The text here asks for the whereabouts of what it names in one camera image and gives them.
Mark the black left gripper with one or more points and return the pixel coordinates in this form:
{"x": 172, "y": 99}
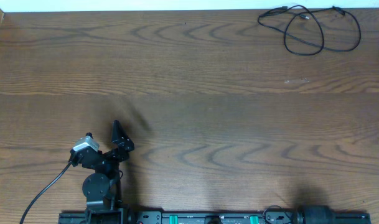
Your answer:
{"x": 129, "y": 145}

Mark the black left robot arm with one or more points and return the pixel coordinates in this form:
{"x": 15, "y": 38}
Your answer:
{"x": 102, "y": 189}

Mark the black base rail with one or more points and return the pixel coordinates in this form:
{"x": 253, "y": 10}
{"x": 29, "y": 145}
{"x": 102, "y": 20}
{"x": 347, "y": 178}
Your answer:
{"x": 154, "y": 217}

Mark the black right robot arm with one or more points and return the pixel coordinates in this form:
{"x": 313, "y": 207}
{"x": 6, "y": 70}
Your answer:
{"x": 313, "y": 214}

